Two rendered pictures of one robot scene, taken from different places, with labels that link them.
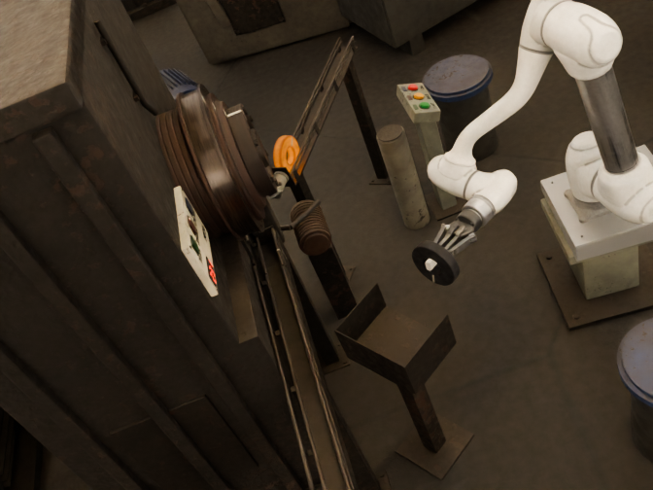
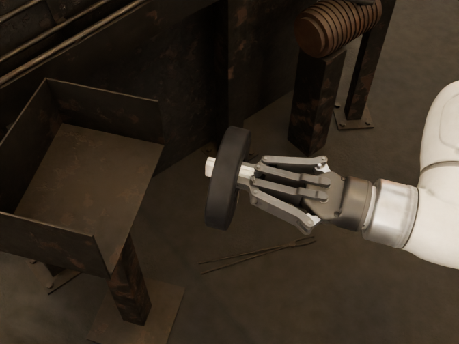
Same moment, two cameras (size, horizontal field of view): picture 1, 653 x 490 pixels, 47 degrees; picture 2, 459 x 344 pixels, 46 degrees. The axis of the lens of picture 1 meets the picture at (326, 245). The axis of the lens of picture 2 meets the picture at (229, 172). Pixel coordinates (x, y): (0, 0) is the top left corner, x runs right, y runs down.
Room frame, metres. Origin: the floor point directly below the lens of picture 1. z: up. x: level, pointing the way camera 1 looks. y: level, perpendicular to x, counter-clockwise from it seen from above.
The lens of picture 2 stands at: (1.23, -0.62, 1.35)
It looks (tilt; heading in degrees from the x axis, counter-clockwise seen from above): 54 degrees down; 47
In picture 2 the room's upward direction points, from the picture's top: straight up
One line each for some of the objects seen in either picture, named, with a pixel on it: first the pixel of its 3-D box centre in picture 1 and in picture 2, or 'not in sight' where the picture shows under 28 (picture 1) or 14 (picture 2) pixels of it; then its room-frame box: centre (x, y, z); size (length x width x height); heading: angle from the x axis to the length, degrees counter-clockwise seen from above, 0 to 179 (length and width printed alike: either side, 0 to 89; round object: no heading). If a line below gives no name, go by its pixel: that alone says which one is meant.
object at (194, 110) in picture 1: (223, 162); not in sight; (1.88, 0.18, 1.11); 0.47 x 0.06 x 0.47; 177
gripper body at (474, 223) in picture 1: (463, 227); (335, 198); (1.62, -0.41, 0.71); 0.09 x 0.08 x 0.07; 122
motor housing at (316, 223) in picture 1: (326, 262); (326, 77); (2.20, 0.03, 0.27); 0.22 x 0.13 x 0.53; 177
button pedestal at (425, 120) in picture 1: (432, 151); not in sight; (2.52, -0.59, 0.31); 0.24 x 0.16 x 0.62; 177
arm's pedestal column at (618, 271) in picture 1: (601, 251); not in sight; (1.77, -0.93, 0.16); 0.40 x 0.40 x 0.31; 79
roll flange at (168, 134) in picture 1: (197, 172); not in sight; (1.88, 0.26, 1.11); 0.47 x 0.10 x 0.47; 177
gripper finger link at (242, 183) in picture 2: not in sight; (243, 188); (1.54, -0.31, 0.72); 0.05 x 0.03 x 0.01; 122
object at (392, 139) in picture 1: (404, 179); not in sight; (2.49, -0.43, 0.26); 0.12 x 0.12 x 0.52
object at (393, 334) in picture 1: (417, 391); (108, 257); (1.39, -0.08, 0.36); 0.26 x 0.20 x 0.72; 32
